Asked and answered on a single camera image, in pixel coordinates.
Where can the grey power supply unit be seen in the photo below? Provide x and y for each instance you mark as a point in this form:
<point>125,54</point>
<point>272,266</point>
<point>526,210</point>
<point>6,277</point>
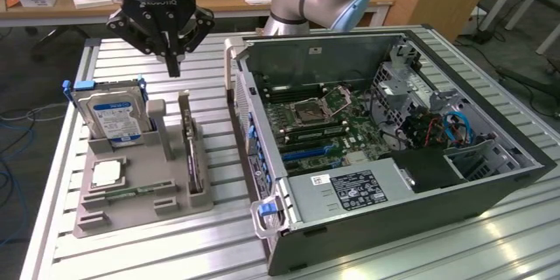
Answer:
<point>314,201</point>

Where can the metal socket cover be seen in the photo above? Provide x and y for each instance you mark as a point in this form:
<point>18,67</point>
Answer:
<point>338,98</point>

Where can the metal disk bay cage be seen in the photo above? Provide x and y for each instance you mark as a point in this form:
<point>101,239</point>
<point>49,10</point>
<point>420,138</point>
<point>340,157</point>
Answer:
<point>393,96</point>

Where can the black floor stand leg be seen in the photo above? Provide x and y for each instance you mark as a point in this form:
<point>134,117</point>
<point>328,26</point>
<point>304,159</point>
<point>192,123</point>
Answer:
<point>524,78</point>

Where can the silver CPU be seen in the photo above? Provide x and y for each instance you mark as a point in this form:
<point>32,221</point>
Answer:
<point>106,173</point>

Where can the black office chair base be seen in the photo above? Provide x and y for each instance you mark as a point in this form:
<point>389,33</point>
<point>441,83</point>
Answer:
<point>52,35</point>

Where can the silver chipset heatsink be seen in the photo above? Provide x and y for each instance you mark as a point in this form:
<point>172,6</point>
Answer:
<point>357,159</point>

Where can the green motherboard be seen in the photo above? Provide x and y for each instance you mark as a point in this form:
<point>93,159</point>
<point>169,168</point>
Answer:
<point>353,129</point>

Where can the grey parts rack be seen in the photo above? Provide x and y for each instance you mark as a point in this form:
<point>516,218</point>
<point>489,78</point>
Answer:
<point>144,162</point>

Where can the black labelled RAM stick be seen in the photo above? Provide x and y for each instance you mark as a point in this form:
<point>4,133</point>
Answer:
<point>314,133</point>

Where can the black open PC case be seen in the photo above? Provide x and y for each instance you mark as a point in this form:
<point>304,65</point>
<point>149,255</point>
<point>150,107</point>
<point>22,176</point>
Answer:
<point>393,227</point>

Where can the blue expansion slot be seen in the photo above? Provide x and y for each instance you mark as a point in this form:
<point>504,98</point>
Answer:
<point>305,150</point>
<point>308,158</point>

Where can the blue case latch tab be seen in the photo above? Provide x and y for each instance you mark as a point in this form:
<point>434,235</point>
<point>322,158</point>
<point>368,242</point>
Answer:
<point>266,210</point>

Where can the green RAM stick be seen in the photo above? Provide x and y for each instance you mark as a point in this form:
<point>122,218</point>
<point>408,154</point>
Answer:
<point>140,191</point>

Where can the CPU socket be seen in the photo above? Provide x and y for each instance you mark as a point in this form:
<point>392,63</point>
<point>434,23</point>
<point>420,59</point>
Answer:
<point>308,112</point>

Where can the hard disk with blue caddy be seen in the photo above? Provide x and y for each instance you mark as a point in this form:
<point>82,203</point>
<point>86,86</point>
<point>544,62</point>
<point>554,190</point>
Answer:
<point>113,119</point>

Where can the Nvidia graphics card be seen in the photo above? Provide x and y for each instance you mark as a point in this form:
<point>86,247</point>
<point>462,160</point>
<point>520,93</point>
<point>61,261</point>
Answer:
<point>192,162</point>

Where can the white floor device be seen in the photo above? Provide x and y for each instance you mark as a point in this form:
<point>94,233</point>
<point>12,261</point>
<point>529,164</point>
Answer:
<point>474,21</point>

